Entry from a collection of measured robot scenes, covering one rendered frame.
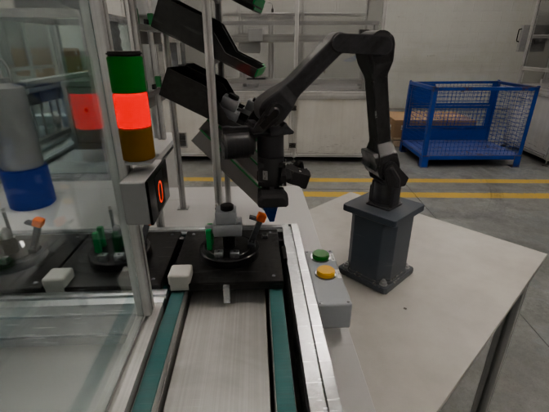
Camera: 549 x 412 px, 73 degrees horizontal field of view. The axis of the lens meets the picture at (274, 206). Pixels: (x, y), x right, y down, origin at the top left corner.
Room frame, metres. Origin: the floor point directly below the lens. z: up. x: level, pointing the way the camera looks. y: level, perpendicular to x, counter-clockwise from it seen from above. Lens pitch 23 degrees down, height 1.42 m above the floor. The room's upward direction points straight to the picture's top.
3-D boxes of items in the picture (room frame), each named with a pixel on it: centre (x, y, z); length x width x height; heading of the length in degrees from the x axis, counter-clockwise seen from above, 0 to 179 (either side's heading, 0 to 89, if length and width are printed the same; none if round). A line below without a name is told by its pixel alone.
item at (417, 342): (0.89, -0.24, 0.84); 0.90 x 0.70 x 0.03; 134
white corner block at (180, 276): (0.66, 0.20, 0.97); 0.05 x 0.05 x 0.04; 3
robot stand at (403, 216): (0.85, -0.27, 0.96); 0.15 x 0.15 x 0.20; 44
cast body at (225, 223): (0.77, 0.12, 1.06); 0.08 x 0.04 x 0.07; 93
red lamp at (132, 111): (0.57, 0.21, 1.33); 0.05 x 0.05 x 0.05
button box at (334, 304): (0.69, -0.11, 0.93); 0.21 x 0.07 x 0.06; 3
